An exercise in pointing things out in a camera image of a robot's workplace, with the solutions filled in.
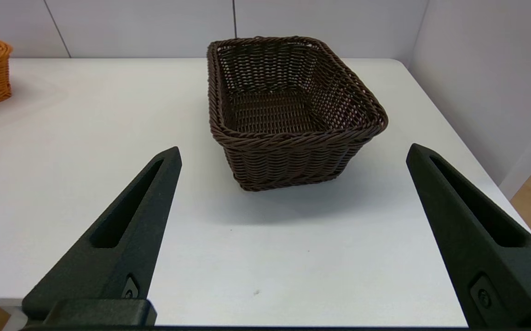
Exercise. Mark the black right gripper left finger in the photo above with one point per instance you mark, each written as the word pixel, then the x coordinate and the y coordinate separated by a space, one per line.
pixel 123 239

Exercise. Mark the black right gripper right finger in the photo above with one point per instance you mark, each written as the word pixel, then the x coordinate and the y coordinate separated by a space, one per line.
pixel 486 257

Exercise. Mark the dark brown wicker basket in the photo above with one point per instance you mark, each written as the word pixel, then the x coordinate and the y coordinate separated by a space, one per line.
pixel 288 151

